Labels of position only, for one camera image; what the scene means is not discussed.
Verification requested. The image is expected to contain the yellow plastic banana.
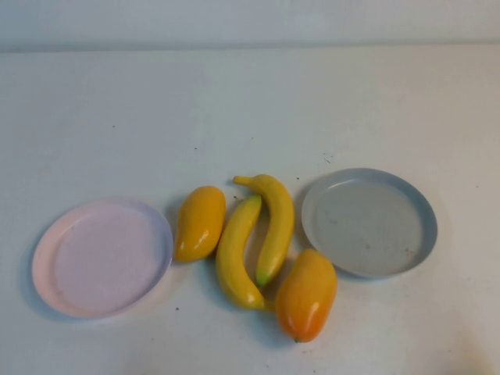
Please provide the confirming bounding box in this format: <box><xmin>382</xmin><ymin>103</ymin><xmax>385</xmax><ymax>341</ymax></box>
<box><xmin>215</xmin><ymin>194</ymin><xmax>277</xmax><ymax>313</ymax></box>
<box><xmin>233</xmin><ymin>173</ymin><xmax>295</xmax><ymax>289</ymax></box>

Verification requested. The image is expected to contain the yellow plastic mango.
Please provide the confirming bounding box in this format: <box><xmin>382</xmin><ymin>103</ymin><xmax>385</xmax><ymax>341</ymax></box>
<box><xmin>173</xmin><ymin>185</ymin><xmax>227</xmax><ymax>263</ymax></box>

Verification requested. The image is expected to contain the orange-tinted plastic mango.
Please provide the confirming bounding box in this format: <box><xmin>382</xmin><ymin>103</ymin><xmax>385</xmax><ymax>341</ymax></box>
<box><xmin>274</xmin><ymin>248</ymin><xmax>338</xmax><ymax>344</ymax></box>

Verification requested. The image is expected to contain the grey-blue round plate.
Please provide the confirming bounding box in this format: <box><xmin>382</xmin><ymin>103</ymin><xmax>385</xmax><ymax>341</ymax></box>
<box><xmin>300</xmin><ymin>167</ymin><xmax>438</xmax><ymax>280</ymax></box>

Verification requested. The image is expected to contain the pale pink round plate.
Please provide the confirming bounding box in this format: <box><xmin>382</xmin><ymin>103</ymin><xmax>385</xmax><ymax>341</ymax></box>
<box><xmin>30</xmin><ymin>196</ymin><xmax>174</xmax><ymax>320</ymax></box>

